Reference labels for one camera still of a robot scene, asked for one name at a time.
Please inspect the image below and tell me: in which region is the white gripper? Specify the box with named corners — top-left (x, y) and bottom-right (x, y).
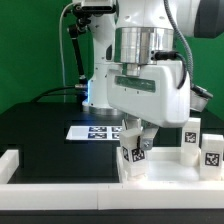
top-left (107, 63), bottom-right (190, 151)

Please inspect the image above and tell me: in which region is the white square tabletop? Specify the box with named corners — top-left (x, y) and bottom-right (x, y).
top-left (117, 147), bottom-right (224, 182)

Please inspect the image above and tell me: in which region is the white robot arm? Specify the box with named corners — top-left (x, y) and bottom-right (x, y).
top-left (73, 0), bottom-right (224, 150)

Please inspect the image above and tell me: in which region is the white marker sheet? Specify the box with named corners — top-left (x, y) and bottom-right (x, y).
top-left (66, 126), bottom-right (122, 141)

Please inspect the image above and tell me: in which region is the white front fence bar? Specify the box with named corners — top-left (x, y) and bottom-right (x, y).
top-left (0, 182), bottom-right (224, 210)

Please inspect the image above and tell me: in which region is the white fence bar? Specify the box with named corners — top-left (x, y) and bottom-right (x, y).
top-left (0, 182), bottom-right (224, 210)
top-left (0, 150), bottom-right (19, 184)

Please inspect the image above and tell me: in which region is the white left fence bar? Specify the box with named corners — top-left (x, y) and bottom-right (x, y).
top-left (0, 150), bottom-right (19, 184)

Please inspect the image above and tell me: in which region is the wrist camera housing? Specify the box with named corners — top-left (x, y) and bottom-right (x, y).
top-left (190, 85), bottom-right (213, 112)

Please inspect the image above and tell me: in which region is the black cable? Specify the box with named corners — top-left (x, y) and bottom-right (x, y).
top-left (30, 85), bottom-right (88, 103)

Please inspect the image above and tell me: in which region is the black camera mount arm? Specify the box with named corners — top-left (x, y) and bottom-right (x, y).
top-left (67, 0), bottom-right (116, 90)

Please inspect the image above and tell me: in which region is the white cable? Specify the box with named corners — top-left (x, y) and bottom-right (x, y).
top-left (58, 2), bottom-right (81, 88)

